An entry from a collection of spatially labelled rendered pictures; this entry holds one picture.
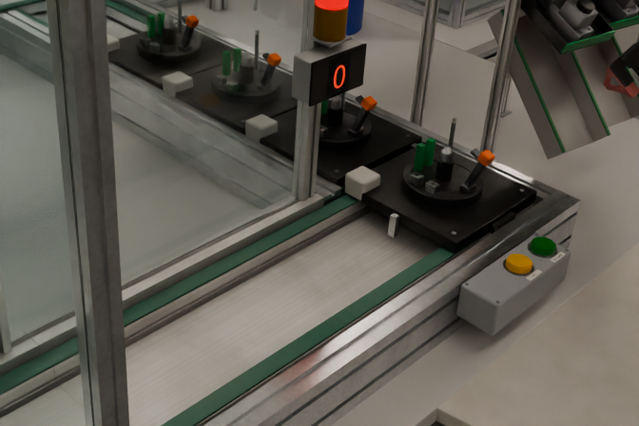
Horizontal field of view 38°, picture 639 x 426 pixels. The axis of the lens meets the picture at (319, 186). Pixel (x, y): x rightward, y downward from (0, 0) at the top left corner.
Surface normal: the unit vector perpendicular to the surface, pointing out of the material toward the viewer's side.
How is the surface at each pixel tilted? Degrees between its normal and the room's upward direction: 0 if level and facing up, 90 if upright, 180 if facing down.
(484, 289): 0
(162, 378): 0
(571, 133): 45
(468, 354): 0
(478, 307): 90
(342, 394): 90
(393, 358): 90
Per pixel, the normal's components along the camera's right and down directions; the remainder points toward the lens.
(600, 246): 0.07, -0.85
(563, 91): 0.47, -0.28
